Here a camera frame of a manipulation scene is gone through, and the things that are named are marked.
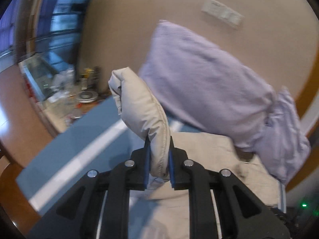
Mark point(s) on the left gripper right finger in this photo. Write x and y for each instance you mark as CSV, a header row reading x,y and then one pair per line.
x,y
220,204

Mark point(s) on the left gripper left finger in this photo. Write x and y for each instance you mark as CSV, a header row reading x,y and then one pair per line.
x,y
117,194

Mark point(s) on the beige puffer jacket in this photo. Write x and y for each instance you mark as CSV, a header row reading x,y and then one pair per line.
x,y
143,114

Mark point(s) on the blue white striped bedsheet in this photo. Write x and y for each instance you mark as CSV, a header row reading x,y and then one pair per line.
x,y
65,182

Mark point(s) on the round metal lid container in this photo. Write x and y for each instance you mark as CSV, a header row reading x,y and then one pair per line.
x,y
86,97

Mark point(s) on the glass top tv cabinet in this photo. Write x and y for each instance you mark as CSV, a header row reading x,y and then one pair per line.
x,y
52,95

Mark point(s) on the lavender pillow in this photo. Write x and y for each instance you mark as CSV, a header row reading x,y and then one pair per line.
x,y
206,87

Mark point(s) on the black flat television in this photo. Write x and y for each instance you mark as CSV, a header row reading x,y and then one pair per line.
x,y
59,32

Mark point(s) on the white wall socket panel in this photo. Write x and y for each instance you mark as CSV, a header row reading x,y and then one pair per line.
x,y
223,13

